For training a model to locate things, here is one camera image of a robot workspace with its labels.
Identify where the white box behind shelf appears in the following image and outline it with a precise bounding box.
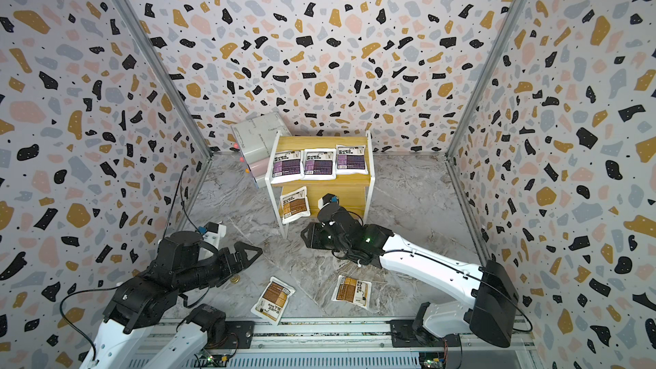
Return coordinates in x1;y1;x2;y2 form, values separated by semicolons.
232;112;291;167

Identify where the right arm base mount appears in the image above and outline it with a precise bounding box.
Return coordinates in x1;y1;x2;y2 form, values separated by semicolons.
389;319;461;348

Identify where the corner aluminium profile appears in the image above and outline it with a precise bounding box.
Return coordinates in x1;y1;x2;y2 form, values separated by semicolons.
111;0;213;160
446;0;527;160

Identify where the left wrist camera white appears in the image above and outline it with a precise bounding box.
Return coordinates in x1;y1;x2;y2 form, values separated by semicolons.
199;222;227;249

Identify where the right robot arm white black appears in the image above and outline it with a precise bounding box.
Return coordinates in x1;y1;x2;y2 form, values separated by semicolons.
301;203;519;348

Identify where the right corner aluminium profile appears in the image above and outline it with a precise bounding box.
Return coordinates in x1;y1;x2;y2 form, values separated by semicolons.
446;0;527;160

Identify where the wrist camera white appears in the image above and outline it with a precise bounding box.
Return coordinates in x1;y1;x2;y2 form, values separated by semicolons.
318;193;339;209
199;222;227;249

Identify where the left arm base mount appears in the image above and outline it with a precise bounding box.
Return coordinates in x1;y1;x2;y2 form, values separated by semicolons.
176;320;256;350

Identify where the brown coffee bag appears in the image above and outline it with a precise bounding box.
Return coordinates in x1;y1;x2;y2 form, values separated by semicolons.
250;277;296;326
281;186;311;225
331;275;372;309

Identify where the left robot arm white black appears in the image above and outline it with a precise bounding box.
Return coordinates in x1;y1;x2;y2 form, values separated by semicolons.
81;231;263;368

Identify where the two-tier wooden white shelf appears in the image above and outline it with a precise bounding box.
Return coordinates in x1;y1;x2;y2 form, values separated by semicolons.
265;131;376;238

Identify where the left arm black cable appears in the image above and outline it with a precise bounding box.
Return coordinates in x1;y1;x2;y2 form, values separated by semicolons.
161;165;201;239

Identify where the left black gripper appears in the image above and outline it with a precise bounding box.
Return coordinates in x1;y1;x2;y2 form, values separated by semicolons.
177;240;264;295

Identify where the left corner aluminium profile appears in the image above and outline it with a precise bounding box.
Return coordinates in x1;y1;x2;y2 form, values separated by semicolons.
111;0;213;160

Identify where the pink item beside box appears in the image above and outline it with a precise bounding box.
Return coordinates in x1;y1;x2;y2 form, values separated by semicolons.
249;159;268;184

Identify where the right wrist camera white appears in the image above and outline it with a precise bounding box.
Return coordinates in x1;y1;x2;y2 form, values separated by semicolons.
318;193;339;209

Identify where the purple coffee bag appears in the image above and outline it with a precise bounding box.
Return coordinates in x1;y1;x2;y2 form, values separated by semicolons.
336;145;369;175
270;150;304;185
303;149;337;181

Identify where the aluminium front rail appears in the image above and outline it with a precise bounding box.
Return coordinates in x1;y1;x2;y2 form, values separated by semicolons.
99;314;539;369

